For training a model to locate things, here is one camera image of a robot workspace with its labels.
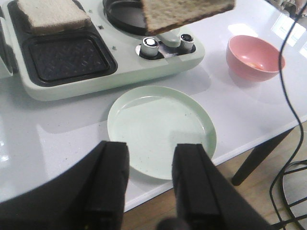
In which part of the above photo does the right silver knob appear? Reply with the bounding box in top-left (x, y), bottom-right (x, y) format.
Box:
top-left (179, 34), bottom-right (194, 51)

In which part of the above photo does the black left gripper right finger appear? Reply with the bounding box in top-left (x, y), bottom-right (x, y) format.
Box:
top-left (172, 144), bottom-right (273, 230)

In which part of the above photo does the black table leg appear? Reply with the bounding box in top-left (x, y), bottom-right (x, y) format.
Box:
top-left (231, 128), bottom-right (293, 186)

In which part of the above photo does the green breakfast maker base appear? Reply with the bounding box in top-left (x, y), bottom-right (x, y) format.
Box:
top-left (0, 0), bottom-right (205, 101)

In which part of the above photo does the pink bowl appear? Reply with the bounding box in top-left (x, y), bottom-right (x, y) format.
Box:
top-left (226, 35), bottom-right (285, 82)

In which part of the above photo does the bread slice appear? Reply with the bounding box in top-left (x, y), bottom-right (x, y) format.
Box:
top-left (141, 0), bottom-right (235, 35)
top-left (17, 0), bottom-right (91, 35)

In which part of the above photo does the black round frying pan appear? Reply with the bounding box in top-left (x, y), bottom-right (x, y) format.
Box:
top-left (102, 0), bottom-right (153, 35)

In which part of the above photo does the black cable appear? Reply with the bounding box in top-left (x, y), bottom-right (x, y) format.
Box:
top-left (269, 7), bottom-right (307, 230)

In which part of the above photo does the silver knob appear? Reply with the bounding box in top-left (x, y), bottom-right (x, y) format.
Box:
top-left (140, 37), bottom-right (159, 57)
top-left (179, 34), bottom-right (194, 51)

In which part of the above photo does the light green plate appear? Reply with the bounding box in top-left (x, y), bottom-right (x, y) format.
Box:
top-left (107, 86), bottom-right (217, 180)

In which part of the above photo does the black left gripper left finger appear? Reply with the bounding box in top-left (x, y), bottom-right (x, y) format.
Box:
top-left (0, 141), bottom-right (129, 230)

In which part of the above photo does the green pan handle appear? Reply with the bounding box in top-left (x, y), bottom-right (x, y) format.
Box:
top-left (156, 28), bottom-right (181, 48)

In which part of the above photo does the left silver knob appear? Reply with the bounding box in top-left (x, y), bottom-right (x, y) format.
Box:
top-left (140, 37), bottom-right (159, 57)

